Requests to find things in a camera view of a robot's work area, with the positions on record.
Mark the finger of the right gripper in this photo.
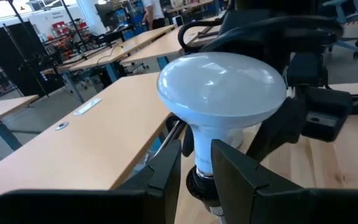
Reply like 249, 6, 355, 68
181, 124, 195, 157
246, 95, 308, 163

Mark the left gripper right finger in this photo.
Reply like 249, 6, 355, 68
210, 138, 358, 224

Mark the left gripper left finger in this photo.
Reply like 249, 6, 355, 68
0, 139, 183, 224

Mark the black lamp socket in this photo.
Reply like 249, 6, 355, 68
185, 164, 227, 220

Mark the white reflector lightbulb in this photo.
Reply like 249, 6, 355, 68
156, 51, 288, 177

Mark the large light wooden desk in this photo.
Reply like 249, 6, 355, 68
0, 72, 173, 218

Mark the silver desk grommet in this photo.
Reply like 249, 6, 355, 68
54, 121, 70, 132

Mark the blue office chair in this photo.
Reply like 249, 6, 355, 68
321, 0, 358, 60

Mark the white desk plate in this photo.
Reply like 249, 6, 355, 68
72, 97, 103, 117

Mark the person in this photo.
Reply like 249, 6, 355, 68
142, 0, 167, 31

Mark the black partition panel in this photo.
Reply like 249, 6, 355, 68
0, 20, 56, 98

